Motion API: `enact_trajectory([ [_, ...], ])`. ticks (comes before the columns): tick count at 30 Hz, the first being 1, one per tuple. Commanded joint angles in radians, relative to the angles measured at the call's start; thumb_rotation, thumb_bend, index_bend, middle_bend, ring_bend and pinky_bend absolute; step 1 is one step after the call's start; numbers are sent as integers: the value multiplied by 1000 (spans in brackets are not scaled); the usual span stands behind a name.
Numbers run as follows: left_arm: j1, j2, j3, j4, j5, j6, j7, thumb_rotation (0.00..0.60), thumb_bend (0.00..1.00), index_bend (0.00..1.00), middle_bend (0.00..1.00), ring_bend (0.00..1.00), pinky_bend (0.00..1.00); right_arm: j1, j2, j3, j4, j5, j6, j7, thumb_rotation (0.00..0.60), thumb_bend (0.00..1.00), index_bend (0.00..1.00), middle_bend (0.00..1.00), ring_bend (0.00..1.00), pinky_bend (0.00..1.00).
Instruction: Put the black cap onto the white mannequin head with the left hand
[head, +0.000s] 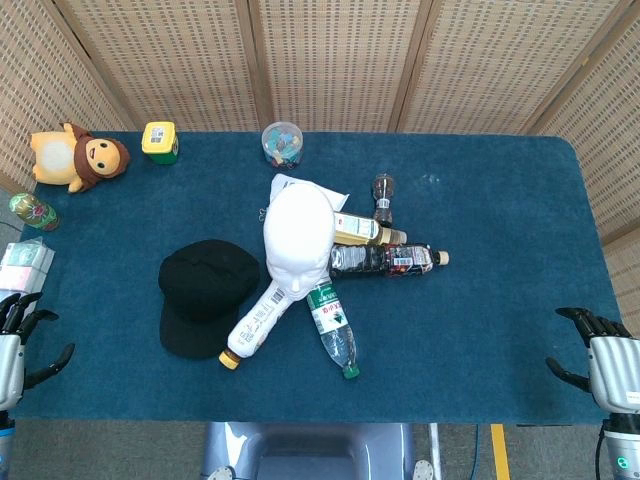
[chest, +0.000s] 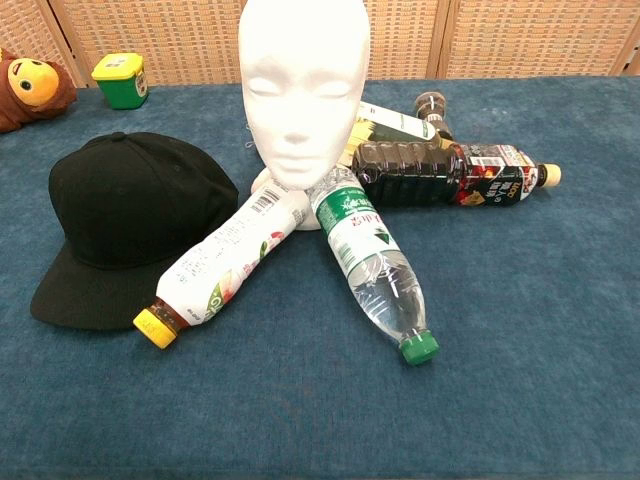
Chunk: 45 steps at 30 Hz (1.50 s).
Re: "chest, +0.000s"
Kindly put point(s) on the black baseball cap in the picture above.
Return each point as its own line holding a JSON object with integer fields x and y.
{"x": 130, "y": 200}

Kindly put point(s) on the green-capped clear water bottle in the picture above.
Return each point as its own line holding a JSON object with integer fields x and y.
{"x": 365, "y": 255}

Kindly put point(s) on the yellow-capped white tea bottle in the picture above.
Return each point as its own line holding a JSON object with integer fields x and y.
{"x": 235, "y": 245}

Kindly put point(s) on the dark drink bottle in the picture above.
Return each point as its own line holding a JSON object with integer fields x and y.
{"x": 410, "y": 170}

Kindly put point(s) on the white mannequin head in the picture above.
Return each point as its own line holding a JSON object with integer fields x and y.
{"x": 305, "y": 60}

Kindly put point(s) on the yellow drink bottle green label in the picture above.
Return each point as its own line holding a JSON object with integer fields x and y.
{"x": 395, "y": 125}

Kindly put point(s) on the small clear dark bottle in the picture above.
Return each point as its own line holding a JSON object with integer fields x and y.
{"x": 432, "y": 107}

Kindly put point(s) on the blue table cloth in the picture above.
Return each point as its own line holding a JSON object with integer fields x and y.
{"x": 500, "y": 325}

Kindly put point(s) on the green box yellow lid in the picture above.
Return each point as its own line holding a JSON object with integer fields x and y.
{"x": 122, "y": 80}

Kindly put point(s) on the woven bamboo folding screen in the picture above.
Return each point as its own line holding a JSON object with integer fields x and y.
{"x": 525, "y": 35}

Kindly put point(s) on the brown plush monkey toy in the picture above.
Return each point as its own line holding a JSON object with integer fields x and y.
{"x": 30, "y": 85}

